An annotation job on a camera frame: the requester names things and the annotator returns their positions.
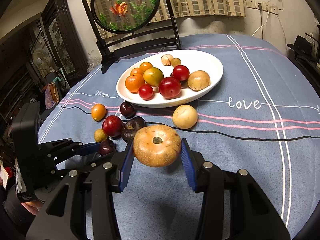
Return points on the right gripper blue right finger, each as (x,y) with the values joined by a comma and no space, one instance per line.
(189,164)

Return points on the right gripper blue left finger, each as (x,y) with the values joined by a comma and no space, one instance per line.
(126,159)

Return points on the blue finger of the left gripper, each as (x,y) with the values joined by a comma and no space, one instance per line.
(98,161)
(90,148)

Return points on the small green-tan longan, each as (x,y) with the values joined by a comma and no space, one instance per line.
(99,135)

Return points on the small dark plum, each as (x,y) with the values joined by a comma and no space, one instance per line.
(107,147)

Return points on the tan persimmon-like fruit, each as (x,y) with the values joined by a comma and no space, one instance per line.
(157,145)

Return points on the dark purple mangosteen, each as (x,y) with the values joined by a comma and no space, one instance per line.
(131,128)

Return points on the pale yellow round fruit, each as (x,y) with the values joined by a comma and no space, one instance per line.
(185,117)

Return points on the dark red plum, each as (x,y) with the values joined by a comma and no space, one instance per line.
(127,110)

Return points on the small red tomato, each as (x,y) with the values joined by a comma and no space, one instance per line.
(146,92)

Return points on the orange mandarin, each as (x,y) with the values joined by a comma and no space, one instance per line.
(134,82)
(137,71)

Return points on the large red plum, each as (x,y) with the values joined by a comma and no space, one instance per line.
(169,87)

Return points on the large tan round fruit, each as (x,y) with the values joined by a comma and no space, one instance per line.
(199,80)

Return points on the yellow green tomato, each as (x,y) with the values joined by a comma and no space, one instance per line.
(153,76)

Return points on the red cherry tomato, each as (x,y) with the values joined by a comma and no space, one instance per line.
(181,73)

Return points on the orange yellow tomato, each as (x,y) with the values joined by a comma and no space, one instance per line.
(145,66)

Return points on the small tan longan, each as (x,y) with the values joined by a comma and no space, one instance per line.
(175,62)

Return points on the striped tan melon fruit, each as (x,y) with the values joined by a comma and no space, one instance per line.
(166,59)

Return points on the person's left hand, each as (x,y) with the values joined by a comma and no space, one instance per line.
(33,207)

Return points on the small orange kumquat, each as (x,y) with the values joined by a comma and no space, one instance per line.
(98,112)

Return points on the white electric fan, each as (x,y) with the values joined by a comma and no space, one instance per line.
(41,59)

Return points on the white oval plate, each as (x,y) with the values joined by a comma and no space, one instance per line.
(193,59)

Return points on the round goldfish screen ornament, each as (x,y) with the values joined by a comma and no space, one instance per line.
(118,21)

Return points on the black hat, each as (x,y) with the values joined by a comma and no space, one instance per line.
(301,46)

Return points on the framed wall painting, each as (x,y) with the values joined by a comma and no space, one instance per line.
(64,41)

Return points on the wall power strip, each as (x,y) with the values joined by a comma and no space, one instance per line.
(263,6)

